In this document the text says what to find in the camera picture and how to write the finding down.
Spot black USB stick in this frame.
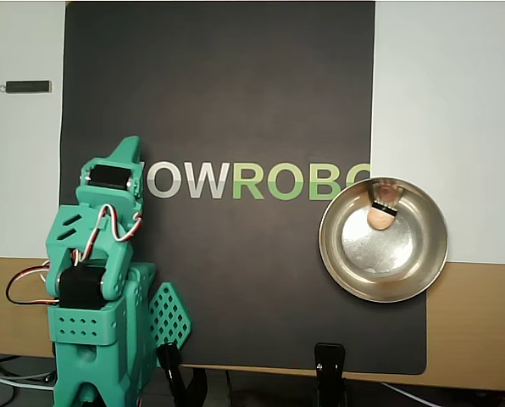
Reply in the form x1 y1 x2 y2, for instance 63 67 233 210
0 79 53 95

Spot black mat with WOWROBO print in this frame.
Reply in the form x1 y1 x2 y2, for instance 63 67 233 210
52 0 428 376

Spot teal gripper body black servo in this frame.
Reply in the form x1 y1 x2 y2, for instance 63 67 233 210
75 164 143 213

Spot red white black servo wires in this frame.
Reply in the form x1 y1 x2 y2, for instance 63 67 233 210
5 203 146 307

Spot black spring lamp stand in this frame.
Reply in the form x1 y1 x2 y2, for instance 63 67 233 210
314 342 347 407

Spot black table clamp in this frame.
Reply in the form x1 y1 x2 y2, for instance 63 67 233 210
156 341 209 407

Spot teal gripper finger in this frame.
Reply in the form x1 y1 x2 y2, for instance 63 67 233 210
80 135 144 197

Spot white paper sheet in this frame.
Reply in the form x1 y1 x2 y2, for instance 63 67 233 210
0 0 505 265

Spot metal bowl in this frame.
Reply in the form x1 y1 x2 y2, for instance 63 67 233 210
318 176 451 304

